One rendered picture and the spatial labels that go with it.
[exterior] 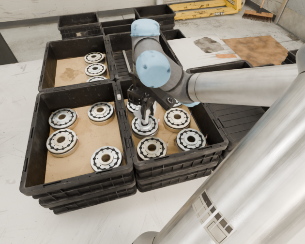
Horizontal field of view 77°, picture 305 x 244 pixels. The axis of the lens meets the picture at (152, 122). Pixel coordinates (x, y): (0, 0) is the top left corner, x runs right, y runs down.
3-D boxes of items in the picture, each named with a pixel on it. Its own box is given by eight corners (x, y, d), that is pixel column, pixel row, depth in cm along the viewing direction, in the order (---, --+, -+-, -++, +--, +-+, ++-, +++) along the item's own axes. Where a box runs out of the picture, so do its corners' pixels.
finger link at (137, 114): (135, 120, 75) (136, 100, 70) (147, 126, 74) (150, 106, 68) (130, 124, 73) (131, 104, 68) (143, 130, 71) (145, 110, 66)
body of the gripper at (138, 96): (139, 92, 73) (138, 64, 64) (159, 99, 70) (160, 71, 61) (127, 103, 68) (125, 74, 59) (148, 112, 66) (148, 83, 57)
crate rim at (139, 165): (228, 148, 60) (231, 144, 58) (134, 171, 55) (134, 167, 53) (183, 73, 84) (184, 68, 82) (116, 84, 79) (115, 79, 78)
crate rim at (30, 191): (134, 171, 55) (133, 167, 53) (22, 198, 50) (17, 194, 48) (115, 84, 79) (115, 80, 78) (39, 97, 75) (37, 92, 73)
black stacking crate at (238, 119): (292, 144, 72) (311, 126, 63) (221, 162, 67) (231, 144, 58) (236, 80, 96) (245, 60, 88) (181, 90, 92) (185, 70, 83)
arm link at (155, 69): (188, 81, 45) (176, 57, 52) (155, 53, 38) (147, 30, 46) (164, 101, 49) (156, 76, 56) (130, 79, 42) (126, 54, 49)
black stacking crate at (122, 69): (180, 89, 92) (183, 69, 83) (119, 100, 87) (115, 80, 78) (158, 48, 116) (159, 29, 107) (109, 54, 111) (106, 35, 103)
